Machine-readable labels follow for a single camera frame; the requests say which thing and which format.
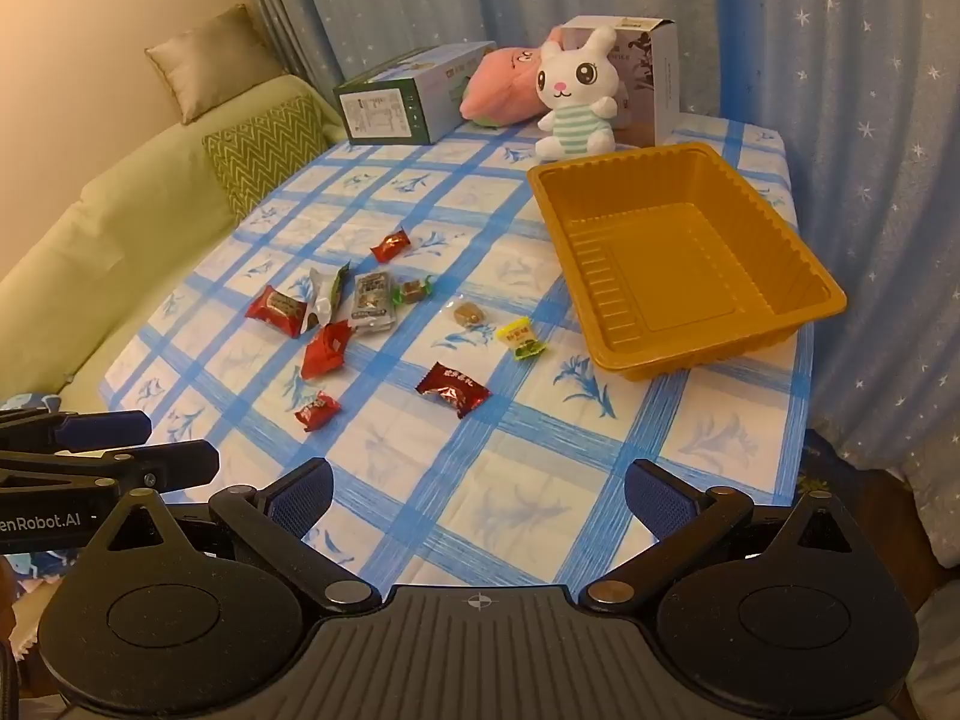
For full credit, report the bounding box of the grey snack packet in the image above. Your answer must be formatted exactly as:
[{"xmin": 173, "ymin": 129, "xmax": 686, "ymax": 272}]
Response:
[{"xmin": 346, "ymin": 270, "xmax": 396, "ymax": 332}]

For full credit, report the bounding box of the plain red snack packet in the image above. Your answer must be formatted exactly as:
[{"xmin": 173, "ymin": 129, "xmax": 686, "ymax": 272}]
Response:
[{"xmin": 300, "ymin": 320, "xmax": 353, "ymax": 380}]

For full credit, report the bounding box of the white green snack packet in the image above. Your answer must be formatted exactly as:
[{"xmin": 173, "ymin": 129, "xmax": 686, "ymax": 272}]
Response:
[{"xmin": 307, "ymin": 262, "xmax": 353, "ymax": 331}]

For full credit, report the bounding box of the dark red snack packet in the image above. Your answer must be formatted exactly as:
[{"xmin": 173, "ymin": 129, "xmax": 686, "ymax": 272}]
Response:
[{"xmin": 415, "ymin": 361, "xmax": 492, "ymax": 421}]

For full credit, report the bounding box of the yellow green candy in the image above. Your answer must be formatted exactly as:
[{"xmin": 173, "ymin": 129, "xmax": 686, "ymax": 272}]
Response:
[{"xmin": 497, "ymin": 319, "xmax": 548, "ymax": 361}]

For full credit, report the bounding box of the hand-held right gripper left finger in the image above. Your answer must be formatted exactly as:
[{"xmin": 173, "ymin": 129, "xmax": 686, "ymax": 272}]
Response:
[{"xmin": 71, "ymin": 457, "xmax": 383, "ymax": 616}]

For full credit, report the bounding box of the light green sofa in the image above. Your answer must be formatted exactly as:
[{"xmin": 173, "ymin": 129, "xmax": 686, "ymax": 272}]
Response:
[{"xmin": 0, "ymin": 71, "xmax": 350, "ymax": 406}]

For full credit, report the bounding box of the pink plush toy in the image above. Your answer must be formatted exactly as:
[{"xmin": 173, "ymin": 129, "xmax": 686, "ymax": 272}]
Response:
[{"xmin": 459, "ymin": 26, "xmax": 571, "ymax": 128}]

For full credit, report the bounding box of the yellow plastic tray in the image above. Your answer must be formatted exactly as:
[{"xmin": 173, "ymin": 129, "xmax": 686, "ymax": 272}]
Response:
[{"xmin": 526, "ymin": 141, "xmax": 848, "ymax": 383}]

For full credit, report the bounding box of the green chevron cushion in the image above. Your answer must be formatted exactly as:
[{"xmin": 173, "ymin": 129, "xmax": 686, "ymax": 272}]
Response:
[{"xmin": 201, "ymin": 95, "xmax": 331, "ymax": 226}]

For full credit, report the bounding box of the green white cardboard box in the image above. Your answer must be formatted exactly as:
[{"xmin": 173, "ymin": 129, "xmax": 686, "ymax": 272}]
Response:
[{"xmin": 332, "ymin": 41, "xmax": 497, "ymax": 146}]

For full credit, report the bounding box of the white plant print box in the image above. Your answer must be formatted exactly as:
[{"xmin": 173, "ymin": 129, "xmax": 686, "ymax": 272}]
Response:
[{"xmin": 561, "ymin": 15, "xmax": 680, "ymax": 149}]

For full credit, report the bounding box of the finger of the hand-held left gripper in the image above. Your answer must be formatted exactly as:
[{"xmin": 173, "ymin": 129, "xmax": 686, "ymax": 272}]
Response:
[
  {"xmin": 0, "ymin": 409, "xmax": 152, "ymax": 453},
  {"xmin": 0, "ymin": 440, "xmax": 221, "ymax": 494}
]

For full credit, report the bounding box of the blue checked tablecloth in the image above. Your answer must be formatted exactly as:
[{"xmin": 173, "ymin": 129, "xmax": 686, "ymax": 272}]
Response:
[{"xmin": 101, "ymin": 116, "xmax": 815, "ymax": 590}]

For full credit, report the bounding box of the tan cushion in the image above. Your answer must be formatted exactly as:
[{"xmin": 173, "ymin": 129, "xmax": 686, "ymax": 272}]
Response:
[{"xmin": 145, "ymin": 4, "xmax": 290, "ymax": 125}]

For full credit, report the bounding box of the white bunny plush toy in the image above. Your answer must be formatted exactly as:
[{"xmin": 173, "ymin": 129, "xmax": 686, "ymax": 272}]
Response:
[{"xmin": 534, "ymin": 24, "xmax": 629, "ymax": 162}]

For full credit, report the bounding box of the small red candy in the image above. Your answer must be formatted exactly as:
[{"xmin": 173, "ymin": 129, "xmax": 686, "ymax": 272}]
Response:
[
  {"xmin": 371, "ymin": 229, "xmax": 415, "ymax": 263},
  {"xmin": 294, "ymin": 391, "xmax": 342, "ymax": 432}
]

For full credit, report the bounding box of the blue star curtain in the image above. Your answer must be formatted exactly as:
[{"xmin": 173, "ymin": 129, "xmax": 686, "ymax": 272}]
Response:
[{"xmin": 236, "ymin": 0, "xmax": 960, "ymax": 511}]

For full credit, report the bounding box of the red snack packet beige label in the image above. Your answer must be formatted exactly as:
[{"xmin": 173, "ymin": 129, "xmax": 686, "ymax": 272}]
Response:
[{"xmin": 246, "ymin": 285, "xmax": 320, "ymax": 336}]

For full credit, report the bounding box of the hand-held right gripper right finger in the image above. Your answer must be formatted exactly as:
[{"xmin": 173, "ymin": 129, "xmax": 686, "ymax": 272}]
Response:
[{"xmin": 579, "ymin": 457, "xmax": 890, "ymax": 616}]

